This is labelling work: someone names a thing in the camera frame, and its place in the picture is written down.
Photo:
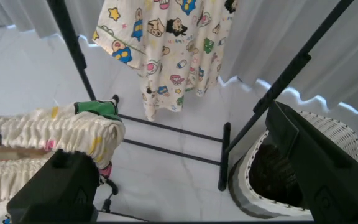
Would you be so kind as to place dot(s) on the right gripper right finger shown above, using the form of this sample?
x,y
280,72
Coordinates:
x,y
337,186

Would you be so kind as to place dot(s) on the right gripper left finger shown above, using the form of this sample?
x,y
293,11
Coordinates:
x,y
61,186

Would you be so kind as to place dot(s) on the cream printed garment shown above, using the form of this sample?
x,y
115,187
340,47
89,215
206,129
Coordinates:
x,y
57,130
172,46

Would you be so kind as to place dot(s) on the white laundry basket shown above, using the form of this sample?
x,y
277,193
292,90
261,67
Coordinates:
x,y
337,130

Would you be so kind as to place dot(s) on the black clothes rack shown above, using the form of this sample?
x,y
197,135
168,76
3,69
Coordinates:
x,y
70,46

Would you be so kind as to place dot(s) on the white curtain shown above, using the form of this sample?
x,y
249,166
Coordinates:
x,y
291,37

